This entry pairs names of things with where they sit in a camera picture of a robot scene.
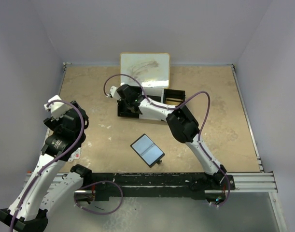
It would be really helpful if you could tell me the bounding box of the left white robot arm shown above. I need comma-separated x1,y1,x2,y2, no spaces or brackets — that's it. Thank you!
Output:
0,96,92,232

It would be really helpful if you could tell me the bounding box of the aluminium table frame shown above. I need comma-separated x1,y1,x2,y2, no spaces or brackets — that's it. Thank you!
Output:
11,62,288,232

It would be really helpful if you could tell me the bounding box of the white board with wooden frame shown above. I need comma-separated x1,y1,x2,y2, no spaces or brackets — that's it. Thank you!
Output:
120,52,170,88

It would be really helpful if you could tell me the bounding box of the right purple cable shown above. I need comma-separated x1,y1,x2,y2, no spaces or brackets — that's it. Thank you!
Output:
103,74,231,208

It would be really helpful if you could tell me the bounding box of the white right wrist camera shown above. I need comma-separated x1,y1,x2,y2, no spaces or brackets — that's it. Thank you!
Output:
107,86,120,100

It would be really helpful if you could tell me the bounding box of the gold card in tray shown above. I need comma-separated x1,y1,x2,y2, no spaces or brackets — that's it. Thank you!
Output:
165,98,183,106

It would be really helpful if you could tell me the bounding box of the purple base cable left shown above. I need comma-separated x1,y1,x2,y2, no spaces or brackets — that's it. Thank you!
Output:
73,180,124,215

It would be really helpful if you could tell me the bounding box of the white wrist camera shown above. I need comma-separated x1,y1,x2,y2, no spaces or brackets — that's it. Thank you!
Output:
107,86,120,100
43,95,70,120

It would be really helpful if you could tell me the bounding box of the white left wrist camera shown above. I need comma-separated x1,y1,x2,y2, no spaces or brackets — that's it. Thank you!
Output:
43,95,70,120

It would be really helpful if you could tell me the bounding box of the black leather card holder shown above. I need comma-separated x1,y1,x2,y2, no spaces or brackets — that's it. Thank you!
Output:
130,134,165,168

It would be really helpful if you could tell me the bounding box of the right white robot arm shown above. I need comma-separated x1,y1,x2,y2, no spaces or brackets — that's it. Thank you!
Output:
110,85,230,189

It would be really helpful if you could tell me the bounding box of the black and white compartment tray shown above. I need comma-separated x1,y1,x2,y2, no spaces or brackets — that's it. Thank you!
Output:
117,87,186,120

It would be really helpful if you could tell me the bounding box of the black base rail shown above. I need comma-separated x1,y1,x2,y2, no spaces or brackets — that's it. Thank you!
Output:
79,173,236,201

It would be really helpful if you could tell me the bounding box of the clear plastic packet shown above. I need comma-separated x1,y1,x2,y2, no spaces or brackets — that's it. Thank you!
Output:
68,147,81,162

